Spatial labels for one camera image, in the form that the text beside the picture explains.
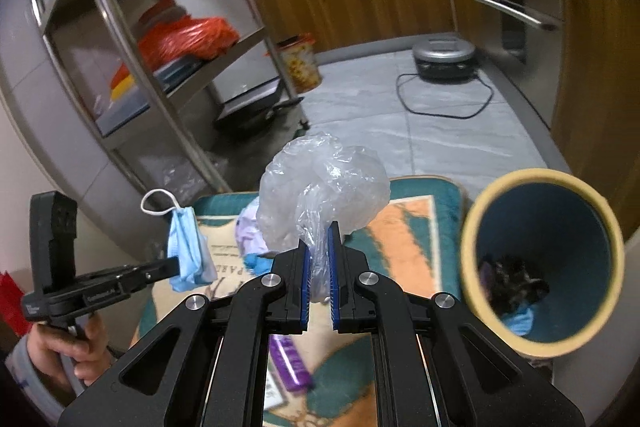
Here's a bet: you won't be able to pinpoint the clear plastic bag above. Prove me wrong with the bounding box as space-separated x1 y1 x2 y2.
257 132 390 303

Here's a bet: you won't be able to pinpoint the white printed paper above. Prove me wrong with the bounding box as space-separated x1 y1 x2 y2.
234 197 274 259

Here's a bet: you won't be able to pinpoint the purple spray bottle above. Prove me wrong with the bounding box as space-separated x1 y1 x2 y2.
269 335 312 393

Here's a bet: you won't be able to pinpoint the blue face mask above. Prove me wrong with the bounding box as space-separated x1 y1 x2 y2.
140 188 218 293

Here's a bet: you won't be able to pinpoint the green white medicine box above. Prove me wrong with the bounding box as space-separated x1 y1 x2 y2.
264 364 290 412

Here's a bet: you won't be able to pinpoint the black plastic bag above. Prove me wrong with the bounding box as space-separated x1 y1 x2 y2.
478 256 550 317

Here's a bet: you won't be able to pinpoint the blue glove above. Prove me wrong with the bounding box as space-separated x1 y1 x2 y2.
243 251 278 277

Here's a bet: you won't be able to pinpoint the wooden kitchen cabinets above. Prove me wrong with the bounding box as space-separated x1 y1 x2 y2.
255 0 639 235

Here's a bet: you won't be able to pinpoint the person's left hand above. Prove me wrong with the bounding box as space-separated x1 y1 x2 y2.
27 313 113 392

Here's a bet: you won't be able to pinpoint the teal orange patterned cushion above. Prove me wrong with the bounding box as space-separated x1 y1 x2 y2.
131 174 469 427

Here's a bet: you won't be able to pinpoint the yellow patterned canister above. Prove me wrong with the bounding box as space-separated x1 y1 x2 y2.
277 32 322 94

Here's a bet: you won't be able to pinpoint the blue bin with yellow rim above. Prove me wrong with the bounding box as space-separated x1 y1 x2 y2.
460 168 625 359

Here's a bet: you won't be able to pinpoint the red plastic bag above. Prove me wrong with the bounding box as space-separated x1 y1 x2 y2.
134 0 241 72

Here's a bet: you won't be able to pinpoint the stainless steel shelf rack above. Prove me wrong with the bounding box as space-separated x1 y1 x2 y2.
30 0 309 202

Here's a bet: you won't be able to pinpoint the stainless steel drawer unit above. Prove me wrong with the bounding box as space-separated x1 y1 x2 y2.
462 0 569 128

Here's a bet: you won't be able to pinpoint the black power cable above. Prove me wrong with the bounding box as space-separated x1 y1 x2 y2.
395 70 496 120

